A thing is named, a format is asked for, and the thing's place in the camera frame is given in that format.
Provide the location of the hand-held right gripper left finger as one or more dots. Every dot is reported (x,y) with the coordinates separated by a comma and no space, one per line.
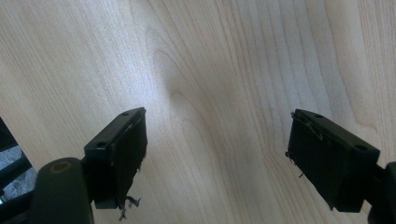
(116,155)

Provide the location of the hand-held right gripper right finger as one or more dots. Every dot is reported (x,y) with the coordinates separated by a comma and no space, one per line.
(333,161)

